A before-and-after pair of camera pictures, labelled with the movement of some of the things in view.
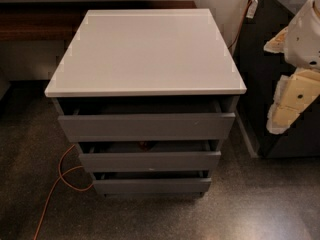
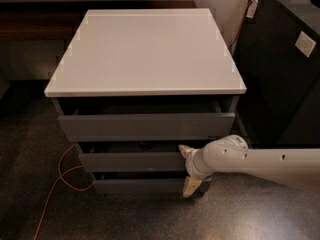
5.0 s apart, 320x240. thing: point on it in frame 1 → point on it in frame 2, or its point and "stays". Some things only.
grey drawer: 161,156 stays
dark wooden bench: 60,20 stays
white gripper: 304,40 → 191,164
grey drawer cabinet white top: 148,96 stays
